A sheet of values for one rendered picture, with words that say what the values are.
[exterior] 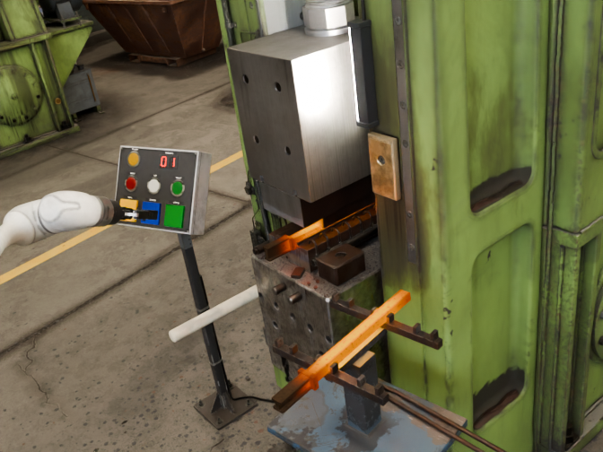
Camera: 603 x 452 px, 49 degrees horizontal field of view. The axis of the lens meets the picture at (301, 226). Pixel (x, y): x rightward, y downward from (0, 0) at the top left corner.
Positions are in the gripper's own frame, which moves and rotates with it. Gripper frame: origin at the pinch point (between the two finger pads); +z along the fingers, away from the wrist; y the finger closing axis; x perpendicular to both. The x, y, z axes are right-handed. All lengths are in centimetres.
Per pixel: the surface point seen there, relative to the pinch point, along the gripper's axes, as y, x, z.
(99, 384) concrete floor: -75, -84, 69
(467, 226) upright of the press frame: 100, 7, 5
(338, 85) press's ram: 64, 41, -6
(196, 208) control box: 7.1, 3.4, 15.7
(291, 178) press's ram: 51, 15, -3
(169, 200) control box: -2.9, 5.1, 13.4
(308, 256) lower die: 53, -7, 8
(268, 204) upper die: 38.3, 7.2, 8.6
